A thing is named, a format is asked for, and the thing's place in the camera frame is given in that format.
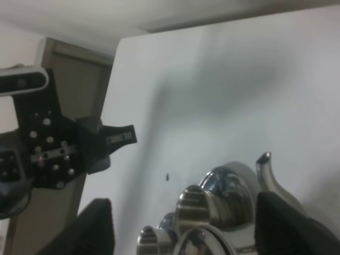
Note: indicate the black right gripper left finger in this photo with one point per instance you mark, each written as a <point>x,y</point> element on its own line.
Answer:
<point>92,232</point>

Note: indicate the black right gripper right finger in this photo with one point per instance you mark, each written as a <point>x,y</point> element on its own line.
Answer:
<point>280,229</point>

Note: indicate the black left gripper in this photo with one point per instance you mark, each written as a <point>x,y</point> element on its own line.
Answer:
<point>53,141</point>

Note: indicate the stainless steel teapot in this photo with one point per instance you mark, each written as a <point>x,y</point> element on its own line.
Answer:
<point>227,199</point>

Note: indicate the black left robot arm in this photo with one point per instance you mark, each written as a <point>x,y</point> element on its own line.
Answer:
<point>16,182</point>

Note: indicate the near stainless steel teacup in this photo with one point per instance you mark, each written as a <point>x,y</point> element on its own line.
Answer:
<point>204,239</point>

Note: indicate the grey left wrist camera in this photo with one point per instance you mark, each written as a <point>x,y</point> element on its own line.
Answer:
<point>22,79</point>

